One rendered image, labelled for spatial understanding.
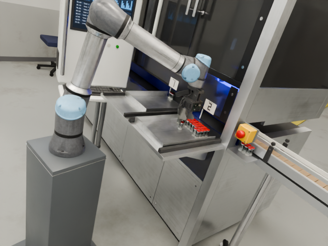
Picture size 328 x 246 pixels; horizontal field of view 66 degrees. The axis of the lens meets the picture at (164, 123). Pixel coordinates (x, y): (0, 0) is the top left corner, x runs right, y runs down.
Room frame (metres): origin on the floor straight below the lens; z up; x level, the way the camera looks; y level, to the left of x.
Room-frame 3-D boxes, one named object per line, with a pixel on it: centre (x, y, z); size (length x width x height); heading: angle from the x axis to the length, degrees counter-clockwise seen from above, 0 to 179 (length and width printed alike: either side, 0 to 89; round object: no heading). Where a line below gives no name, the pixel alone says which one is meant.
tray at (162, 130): (1.17, -0.06, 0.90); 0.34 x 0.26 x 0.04; 131
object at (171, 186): (2.27, -0.04, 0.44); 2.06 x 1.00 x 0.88; 41
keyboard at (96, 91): (1.60, 0.52, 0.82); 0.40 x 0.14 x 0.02; 122
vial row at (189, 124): (1.24, -0.15, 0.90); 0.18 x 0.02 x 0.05; 41
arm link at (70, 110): (0.93, 0.39, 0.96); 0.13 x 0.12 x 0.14; 17
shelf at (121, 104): (1.33, 0.01, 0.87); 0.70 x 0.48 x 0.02; 41
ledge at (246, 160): (1.16, -0.45, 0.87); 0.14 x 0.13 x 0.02; 131
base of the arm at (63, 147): (0.92, 0.39, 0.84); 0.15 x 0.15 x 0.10
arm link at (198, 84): (1.21, -0.10, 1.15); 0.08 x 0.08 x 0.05
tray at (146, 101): (1.50, 0.07, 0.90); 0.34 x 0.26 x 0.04; 131
